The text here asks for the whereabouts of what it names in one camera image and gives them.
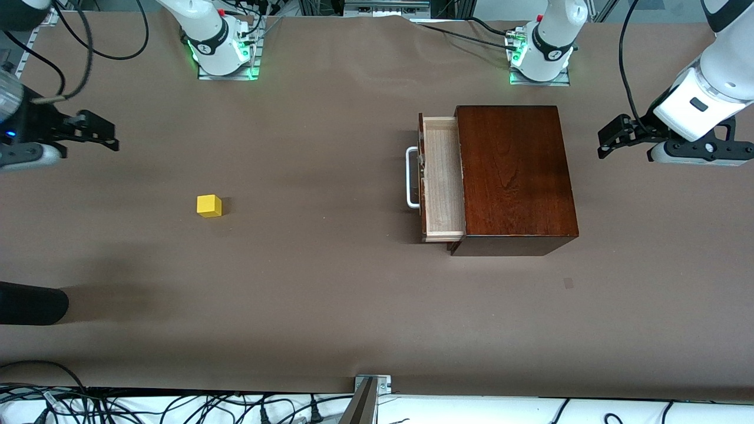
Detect light wood drawer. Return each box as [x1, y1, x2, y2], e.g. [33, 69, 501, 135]
[418, 113, 467, 243]

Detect dark brown wooden cabinet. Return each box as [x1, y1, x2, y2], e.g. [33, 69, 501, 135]
[446, 105, 579, 257]

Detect black ribbed cylinder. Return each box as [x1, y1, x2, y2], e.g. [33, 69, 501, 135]
[0, 281, 70, 326]

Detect grey electronics box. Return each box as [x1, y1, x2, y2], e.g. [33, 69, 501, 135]
[343, 0, 431, 17]

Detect brown paper table cover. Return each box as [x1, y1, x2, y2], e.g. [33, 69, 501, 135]
[0, 12, 754, 402]

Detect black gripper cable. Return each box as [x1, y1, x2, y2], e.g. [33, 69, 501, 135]
[0, 0, 95, 105]

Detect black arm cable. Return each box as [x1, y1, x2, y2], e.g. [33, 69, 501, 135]
[619, 0, 649, 121]

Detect black looping cable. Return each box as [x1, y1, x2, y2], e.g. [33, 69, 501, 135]
[52, 0, 149, 61]

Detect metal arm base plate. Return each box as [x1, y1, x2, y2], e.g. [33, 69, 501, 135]
[197, 32, 261, 81]
[508, 32, 571, 87]

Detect aluminium frame extrusion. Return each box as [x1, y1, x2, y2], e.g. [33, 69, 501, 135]
[11, 7, 59, 80]
[297, 0, 479, 18]
[591, 0, 619, 23]

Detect black base cable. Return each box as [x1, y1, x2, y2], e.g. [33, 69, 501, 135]
[412, 16, 525, 51]

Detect metal corner bracket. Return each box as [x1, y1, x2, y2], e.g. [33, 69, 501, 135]
[353, 374, 392, 396]

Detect dark camera mast beam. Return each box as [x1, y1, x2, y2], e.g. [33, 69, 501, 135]
[337, 377, 379, 424]

